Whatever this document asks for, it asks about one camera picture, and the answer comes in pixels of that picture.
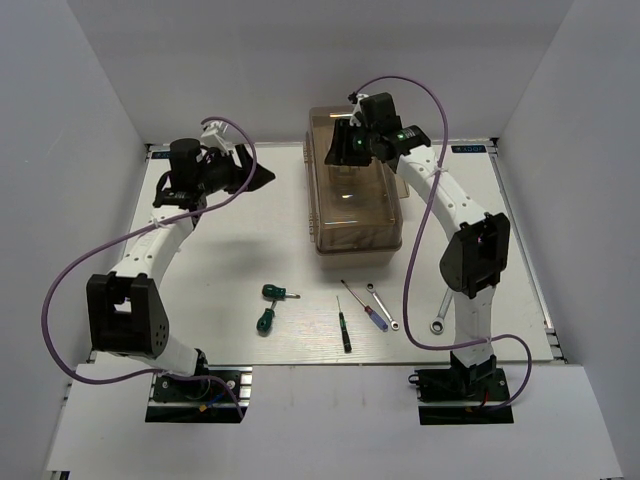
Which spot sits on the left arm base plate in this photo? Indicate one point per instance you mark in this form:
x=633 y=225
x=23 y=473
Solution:
x=200 y=402

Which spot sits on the stubby green screwdriver upper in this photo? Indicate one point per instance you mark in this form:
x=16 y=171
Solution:
x=276 y=293

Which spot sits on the thin black precision screwdriver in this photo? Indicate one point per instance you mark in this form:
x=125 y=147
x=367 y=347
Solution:
x=343 y=328

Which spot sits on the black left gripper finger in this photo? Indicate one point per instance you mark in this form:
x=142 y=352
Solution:
x=251 y=177
x=243 y=154

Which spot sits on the beige toolbox with clear lid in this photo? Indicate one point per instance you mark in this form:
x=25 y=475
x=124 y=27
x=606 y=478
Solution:
x=355 y=215

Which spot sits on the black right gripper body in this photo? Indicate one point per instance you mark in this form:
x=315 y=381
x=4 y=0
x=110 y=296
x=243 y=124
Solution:
x=365 y=136

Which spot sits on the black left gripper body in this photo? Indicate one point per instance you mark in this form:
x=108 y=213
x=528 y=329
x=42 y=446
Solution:
x=221 y=174

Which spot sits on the red blue handled screwdriver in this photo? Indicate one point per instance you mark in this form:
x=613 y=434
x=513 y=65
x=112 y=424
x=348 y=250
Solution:
x=370 y=312

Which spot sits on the small silver combination wrench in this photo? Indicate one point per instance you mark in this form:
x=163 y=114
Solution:
x=392 y=322

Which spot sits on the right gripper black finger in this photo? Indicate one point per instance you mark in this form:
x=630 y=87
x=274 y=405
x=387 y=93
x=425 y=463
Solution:
x=343 y=137
x=348 y=158

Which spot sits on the stubby green screwdriver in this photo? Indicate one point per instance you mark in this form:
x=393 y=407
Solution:
x=264 y=323
x=276 y=293

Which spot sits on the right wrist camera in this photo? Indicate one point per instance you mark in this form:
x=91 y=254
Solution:
x=356 y=117

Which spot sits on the large silver ratchet wrench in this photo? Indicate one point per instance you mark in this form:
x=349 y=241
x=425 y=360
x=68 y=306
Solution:
x=437 y=325

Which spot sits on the stubby green screwdriver lower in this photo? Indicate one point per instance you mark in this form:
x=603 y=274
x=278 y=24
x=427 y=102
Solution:
x=264 y=323

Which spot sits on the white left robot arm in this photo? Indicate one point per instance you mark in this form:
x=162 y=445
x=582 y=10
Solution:
x=126 y=315

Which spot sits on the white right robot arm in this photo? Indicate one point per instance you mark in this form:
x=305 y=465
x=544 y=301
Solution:
x=478 y=241

